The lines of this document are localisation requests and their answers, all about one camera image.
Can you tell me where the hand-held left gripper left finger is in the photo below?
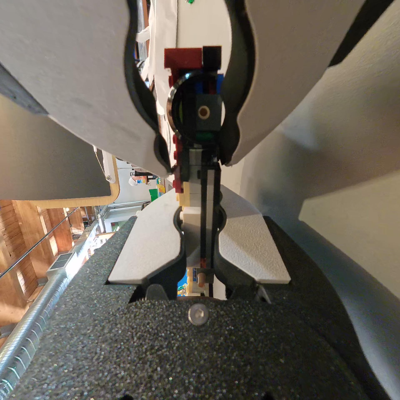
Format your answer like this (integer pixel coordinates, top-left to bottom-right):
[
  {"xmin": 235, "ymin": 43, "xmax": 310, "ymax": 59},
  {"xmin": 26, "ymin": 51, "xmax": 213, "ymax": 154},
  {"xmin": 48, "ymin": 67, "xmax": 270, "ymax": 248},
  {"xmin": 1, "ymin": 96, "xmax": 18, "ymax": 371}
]
[{"xmin": 106, "ymin": 187, "xmax": 188, "ymax": 300}]

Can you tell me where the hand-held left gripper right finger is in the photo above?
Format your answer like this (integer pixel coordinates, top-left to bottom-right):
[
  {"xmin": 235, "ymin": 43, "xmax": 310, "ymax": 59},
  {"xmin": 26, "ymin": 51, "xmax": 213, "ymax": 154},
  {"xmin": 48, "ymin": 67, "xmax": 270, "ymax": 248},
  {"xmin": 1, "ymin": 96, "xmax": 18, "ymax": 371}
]
[{"xmin": 213, "ymin": 184, "xmax": 292, "ymax": 289}]

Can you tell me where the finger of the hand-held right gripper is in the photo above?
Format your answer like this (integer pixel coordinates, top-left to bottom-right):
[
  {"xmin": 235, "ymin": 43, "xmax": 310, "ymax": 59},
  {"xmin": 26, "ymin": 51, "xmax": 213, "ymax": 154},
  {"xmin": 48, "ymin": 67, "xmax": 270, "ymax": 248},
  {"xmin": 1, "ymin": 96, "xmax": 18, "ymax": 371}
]
[
  {"xmin": 0, "ymin": 0, "xmax": 173, "ymax": 176},
  {"xmin": 218, "ymin": 0, "xmax": 367, "ymax": 167}
]

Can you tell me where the toy brick model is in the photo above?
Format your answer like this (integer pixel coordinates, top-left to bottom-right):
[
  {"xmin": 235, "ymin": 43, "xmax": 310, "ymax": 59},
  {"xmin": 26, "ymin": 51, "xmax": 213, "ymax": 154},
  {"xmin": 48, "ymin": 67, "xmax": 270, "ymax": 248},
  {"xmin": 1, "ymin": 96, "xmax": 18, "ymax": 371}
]
[{"xmin": 163, "ymin": 46, "xmax": 226, "ymax": 288}]

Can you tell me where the dark grey wood-edged table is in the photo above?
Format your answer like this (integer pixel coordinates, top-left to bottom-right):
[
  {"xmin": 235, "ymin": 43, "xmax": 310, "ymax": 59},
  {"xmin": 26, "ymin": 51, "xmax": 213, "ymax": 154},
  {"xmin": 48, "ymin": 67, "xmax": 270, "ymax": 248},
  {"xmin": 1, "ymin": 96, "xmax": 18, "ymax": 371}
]
[{"xmin": 0, "ymin": 94, "xmax": 121, "ymax": 207}]

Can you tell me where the metal vent grille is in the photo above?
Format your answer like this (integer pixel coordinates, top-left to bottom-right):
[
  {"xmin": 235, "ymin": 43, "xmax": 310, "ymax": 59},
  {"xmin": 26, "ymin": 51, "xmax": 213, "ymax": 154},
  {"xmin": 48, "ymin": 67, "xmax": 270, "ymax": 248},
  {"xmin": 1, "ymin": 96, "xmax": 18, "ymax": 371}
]
[{"xmin": 47, "ymin": 251, "xmax": 76, "ymax": 272}]

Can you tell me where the thin dark ceiling cable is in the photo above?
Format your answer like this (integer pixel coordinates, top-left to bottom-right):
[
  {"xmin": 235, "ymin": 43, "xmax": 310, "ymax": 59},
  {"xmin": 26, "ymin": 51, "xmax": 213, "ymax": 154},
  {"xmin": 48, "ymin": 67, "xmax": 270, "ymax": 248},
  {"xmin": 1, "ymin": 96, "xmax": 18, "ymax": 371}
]
[{"xmin": 0, "ymin": 206, "xmax": 80, "ymax": 279}]

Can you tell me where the spiral metal air duct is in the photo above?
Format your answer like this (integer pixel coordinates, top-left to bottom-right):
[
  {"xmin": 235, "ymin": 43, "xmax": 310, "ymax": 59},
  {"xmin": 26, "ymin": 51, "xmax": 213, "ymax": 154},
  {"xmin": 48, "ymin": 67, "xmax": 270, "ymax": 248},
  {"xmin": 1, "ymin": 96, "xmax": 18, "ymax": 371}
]
[{"xmin": 0, "ymin": 219, "xmax": 105, "ymax": 399}]

